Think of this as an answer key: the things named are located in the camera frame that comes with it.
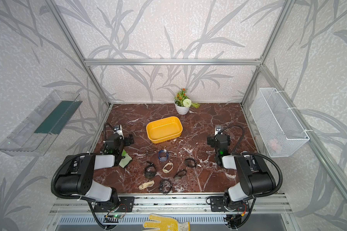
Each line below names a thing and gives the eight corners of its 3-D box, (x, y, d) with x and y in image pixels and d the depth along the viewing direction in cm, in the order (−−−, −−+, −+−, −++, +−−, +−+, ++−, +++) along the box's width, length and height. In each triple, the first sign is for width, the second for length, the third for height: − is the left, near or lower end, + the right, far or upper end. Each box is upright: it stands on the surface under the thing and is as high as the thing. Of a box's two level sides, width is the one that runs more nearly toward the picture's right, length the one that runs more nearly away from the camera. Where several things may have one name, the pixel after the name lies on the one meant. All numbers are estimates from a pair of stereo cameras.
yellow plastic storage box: (151, 147, 97) (149, 142, 93) (146, 128, 107) (144, 123, 103) (185, 136, 103) (185, 131, 99) (177, 119, 113) (177, 114, 108)
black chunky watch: (144, 178, 84) (143, 176, 81) (147, 163, 90) (145, 160, 87) (155, 178, 84) (154, 176, 81) (157, 163, 90) (156, 160, 87)
